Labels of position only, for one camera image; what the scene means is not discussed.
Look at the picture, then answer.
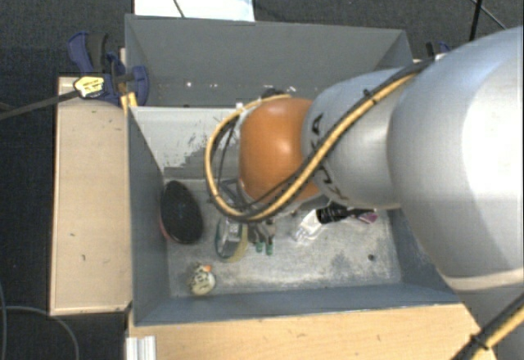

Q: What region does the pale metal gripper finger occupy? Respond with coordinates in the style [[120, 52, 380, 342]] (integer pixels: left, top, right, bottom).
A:
[[225, 222, 243, 254]]

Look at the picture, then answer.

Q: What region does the green and yellow tape roll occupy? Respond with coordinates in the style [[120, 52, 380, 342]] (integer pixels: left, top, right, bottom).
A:
[[215, 216, 250, 263]]

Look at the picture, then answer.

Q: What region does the black oval case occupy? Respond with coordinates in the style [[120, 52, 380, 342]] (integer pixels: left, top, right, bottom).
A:
[[160, 180, 205, 245]]

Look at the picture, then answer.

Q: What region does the small white and orange toy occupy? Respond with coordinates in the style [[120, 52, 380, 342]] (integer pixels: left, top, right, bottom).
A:
[[187, 263, 217, 296]]

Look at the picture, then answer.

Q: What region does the grey metal bin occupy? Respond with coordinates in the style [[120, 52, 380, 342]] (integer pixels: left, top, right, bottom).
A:
[[124, 13, 464, 327]]

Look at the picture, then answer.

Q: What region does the pale wood flat board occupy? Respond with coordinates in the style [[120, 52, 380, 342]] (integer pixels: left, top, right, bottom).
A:
[[48, 76, 134, 317]]

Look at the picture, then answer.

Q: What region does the black cylinder on white bracket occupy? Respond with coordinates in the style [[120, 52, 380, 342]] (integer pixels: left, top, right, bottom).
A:
[[291, 205, 362, 243]]

